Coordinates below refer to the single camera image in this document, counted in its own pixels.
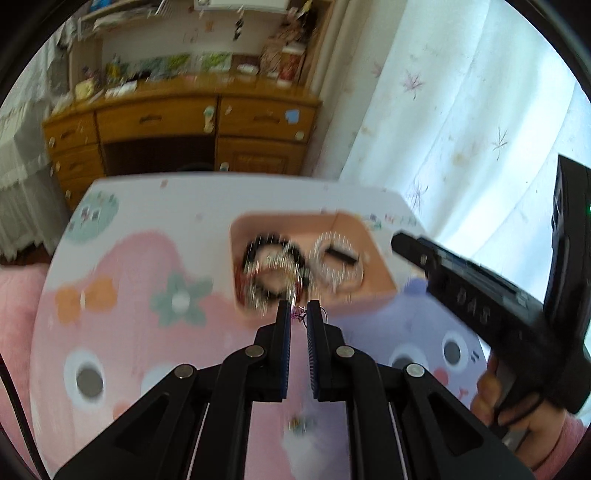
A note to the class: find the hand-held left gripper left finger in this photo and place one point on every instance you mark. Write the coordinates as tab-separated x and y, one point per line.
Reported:
286	350

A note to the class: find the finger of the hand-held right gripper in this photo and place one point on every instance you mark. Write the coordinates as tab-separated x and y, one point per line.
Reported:
415	251

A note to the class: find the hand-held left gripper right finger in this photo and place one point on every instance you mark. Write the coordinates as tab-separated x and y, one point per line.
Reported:
312	350

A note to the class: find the rhinestone hair clip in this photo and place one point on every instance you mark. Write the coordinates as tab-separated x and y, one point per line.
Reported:
341	254

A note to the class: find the pink plastic tray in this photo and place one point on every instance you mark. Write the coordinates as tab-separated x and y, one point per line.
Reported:
300	226

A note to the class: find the person's right forearm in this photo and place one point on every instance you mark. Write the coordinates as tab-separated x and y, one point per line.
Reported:
565	447

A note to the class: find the person's right hand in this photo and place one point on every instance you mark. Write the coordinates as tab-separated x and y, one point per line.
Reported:
485	397

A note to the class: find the white leaf print curtain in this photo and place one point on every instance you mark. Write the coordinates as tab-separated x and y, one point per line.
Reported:
461	115

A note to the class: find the red and white cup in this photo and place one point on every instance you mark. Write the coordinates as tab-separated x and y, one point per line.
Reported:
291	64

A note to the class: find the wooden desk hutch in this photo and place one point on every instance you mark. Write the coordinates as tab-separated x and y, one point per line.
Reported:
323	41

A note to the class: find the beige printed box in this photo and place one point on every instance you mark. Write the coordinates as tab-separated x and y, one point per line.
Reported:
270	60

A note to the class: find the white tube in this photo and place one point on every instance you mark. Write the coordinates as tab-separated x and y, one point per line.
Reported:
248	69

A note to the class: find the wooden desk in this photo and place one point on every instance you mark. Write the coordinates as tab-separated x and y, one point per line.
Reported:
157	115

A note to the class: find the pink fluffy blanket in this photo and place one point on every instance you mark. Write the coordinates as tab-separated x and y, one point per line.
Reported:
18	323

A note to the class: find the yellow mug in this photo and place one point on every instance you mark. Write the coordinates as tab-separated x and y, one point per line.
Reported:
84	90

